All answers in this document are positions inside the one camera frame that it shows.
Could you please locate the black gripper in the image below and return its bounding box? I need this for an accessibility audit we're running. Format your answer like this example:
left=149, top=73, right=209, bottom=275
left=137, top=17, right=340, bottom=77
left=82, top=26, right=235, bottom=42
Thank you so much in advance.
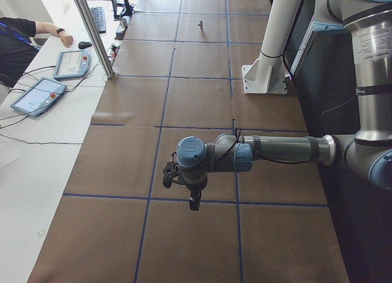
left=187, top=183, right=203, bottom=211

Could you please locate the operator forearm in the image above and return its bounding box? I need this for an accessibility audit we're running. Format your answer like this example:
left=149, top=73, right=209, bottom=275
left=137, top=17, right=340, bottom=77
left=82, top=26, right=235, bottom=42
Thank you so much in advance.
left=35, top=21, right=65, bottom=36

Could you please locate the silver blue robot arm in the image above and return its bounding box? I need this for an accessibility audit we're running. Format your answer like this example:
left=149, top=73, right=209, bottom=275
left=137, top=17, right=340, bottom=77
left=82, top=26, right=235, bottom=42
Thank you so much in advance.
left=162, top=0, right=391, bottom=210

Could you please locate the operator hand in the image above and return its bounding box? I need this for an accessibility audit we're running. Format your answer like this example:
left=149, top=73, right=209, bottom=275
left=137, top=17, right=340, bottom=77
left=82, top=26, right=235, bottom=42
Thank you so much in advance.
left=58, top=31, right=74, bottom=47

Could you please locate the white pillar with base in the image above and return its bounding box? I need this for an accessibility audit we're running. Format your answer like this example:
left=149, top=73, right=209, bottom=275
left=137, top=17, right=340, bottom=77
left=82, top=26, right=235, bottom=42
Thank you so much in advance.
left=242, top=0, right=301, bottom=94

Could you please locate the upper teach pendant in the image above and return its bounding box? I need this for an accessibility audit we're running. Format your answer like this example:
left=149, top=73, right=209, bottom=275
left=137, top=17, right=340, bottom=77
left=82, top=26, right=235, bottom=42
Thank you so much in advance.
left=53, top=50, right=89, bottom=81

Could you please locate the teach pendant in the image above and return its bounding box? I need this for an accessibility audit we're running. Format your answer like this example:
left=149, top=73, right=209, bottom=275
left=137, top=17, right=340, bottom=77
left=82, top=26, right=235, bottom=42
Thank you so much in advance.
left=53, top=50, right=89, bottom=81
left=10, top=77, right=67, bottom=118

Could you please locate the lower teach pendant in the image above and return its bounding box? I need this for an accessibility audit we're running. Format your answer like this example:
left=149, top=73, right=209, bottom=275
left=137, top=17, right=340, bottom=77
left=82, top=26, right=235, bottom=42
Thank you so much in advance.
left=10, top=77, right=67, bottom=118

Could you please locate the small metal cup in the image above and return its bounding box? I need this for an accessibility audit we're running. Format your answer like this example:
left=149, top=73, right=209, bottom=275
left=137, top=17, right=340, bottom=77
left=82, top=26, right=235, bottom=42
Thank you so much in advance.
left=119, top=18, right=127, bottom=28

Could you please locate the black computer mouse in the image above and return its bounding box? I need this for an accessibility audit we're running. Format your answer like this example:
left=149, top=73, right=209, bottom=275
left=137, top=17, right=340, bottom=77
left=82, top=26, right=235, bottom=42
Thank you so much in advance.
left=78, top=41, right=92, bottom=50

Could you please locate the black monitor stand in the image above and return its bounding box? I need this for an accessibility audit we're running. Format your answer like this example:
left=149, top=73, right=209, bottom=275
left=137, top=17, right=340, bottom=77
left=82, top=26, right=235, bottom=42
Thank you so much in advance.
left=111, top=0, right=134, bottom=20

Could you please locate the black keyboard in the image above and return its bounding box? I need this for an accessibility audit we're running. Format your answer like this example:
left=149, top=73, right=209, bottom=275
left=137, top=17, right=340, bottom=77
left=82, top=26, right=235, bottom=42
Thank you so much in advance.
left=89, top=7, right=107, bottom=34

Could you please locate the operator black shirt torso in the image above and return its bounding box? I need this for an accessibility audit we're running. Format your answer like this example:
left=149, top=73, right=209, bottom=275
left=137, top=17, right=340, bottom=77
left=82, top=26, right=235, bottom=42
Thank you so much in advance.
left=1, top=17, right=39, bottom=88

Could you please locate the aluminium frame post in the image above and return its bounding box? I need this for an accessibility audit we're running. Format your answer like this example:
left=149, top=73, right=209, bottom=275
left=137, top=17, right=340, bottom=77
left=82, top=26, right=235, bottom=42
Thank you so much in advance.
left=74, top=0, right=115, bottom=79

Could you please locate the black cable on desk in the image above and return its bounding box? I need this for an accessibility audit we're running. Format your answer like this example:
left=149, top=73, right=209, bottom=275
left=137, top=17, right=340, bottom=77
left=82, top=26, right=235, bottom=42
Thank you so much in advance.
left=0, top=65, right=92, bottom=146

